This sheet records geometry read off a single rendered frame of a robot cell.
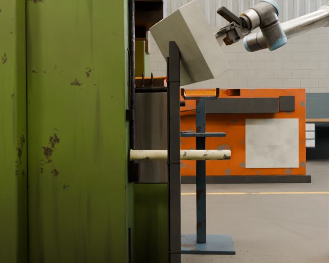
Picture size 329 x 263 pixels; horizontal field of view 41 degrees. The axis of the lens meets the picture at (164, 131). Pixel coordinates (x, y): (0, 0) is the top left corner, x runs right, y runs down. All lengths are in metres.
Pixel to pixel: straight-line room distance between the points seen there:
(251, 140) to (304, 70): 4.76
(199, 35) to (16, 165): 0.92
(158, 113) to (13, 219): 0.82
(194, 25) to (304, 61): 8.90
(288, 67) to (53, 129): 8.70
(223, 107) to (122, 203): 3.91
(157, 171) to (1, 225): 0.75
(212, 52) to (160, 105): 0.62
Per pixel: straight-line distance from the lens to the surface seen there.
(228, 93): 2.90
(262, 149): 5.95
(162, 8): 2.27
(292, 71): 10.35
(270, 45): 2.09
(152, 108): 2.17
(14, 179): 1.94
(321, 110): 10.48
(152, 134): 2.16
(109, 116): 1.91
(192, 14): 1.62
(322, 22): 2.48
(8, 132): 1.94
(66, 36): 1.99
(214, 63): 1.62
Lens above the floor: 0.74
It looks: 1 degrees down
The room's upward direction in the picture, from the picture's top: straight up
